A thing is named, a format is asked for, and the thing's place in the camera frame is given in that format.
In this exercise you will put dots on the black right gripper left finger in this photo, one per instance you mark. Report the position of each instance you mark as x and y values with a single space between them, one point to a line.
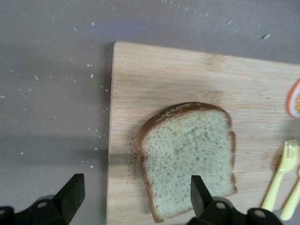
63 201

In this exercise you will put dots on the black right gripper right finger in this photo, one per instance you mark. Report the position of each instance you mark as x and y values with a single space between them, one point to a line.
204 208

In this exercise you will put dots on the brown bread slice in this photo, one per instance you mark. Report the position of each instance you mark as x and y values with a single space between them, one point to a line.
187 152

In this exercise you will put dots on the yellow plastic fork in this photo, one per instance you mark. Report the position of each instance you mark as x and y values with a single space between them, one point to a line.
277 178

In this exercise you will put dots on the yellow plastic knife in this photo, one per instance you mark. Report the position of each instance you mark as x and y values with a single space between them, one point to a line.
290 204

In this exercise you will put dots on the wooden cutting board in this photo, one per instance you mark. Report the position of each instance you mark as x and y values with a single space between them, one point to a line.
175 82

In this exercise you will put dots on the orange slice toy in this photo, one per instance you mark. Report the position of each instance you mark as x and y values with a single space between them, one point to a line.
294 100

